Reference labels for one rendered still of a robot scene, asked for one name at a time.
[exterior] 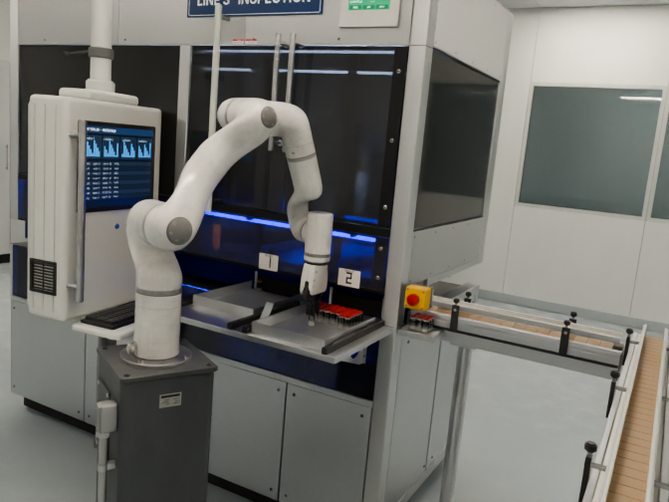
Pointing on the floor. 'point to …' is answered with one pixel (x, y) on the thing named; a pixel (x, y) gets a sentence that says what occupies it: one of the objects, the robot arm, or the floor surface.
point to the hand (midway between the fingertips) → (313, 308)
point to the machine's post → (400, 243)
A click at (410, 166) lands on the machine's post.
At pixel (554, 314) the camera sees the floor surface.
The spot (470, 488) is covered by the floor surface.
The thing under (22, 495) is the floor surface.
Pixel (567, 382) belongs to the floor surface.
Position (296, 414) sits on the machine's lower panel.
